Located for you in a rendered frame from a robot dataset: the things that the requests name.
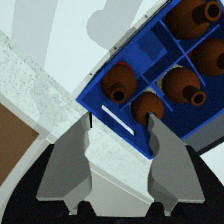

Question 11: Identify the brown bottle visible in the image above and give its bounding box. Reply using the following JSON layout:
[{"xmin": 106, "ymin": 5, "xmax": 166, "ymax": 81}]
[
  {"xmin": 155, "ymin": 64, "xmax": 206, "ymax": 106},
  {"xmin": 187, "ymin": 38, "xmax": 224, "ymax": 77},
  {"xmin": 129, "ymin": 86, "xmax": 164, "ymax": 126},
  {"xmin": 161, "ymin": 0, "xmax": 222, "ymax": 40},
  {"xmin": 100, "ymin": 61, "xmax": 137, "ymax": 104}
]

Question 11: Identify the blue crate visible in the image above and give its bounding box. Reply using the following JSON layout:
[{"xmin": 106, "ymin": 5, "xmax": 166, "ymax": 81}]
[{"xmin": 75, "ymin": 0, "xmax": 224, "ymax": 160}]

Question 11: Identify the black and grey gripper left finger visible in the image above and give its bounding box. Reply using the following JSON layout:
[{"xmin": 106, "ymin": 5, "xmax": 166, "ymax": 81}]
[{"xmin": 1, "ymin": 111, "xmax": 92, "ymax": 224}]

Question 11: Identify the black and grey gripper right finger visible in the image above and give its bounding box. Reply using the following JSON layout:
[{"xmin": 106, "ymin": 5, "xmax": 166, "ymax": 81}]
[{"xmin": 146, "ymin": 112, "xmax": 224, "ymax": 224}]

